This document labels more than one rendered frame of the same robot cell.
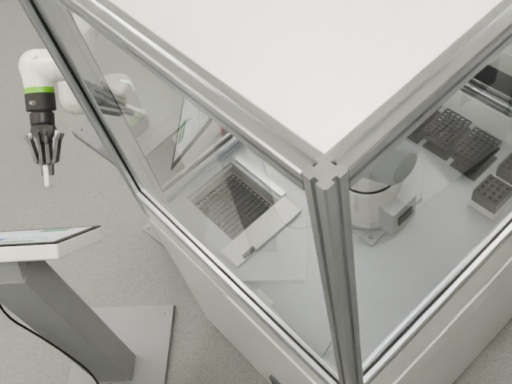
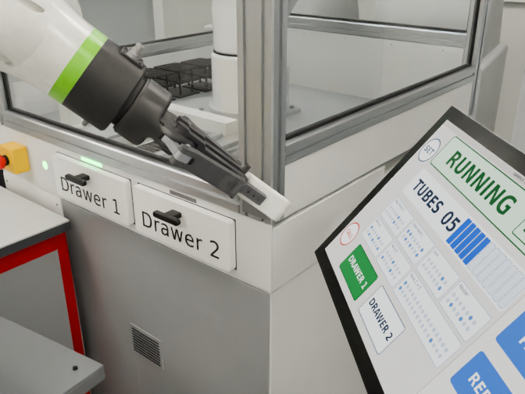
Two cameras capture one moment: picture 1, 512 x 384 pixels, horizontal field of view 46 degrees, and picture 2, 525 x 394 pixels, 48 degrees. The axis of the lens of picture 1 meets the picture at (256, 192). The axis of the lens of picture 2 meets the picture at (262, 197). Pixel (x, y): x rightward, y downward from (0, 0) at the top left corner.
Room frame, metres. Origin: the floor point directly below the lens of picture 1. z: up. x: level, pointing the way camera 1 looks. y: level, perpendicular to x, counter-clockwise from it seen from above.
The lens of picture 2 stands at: (1.58, 1.26, 1.43)
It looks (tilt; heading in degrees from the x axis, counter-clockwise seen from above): 24 degrees down; 248
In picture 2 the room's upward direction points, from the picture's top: straight up
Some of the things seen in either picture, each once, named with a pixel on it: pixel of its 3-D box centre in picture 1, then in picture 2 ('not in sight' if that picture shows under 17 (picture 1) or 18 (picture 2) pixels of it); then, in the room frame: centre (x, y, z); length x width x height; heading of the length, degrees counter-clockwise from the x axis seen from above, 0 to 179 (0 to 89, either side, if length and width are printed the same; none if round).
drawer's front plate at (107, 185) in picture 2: not in sight; (91, 187); (1.49, -0.10, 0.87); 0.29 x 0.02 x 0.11; 119
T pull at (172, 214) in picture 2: not in sight; (170, 216); (1.36, 0.19, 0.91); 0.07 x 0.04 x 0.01; 119
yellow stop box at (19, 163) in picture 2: not in sight; (13, 158); (1.66, -0.38, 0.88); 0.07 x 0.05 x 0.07; 119
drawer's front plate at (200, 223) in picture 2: not in sight; (181, 225); (1.34, 0.18, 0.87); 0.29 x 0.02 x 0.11; 119
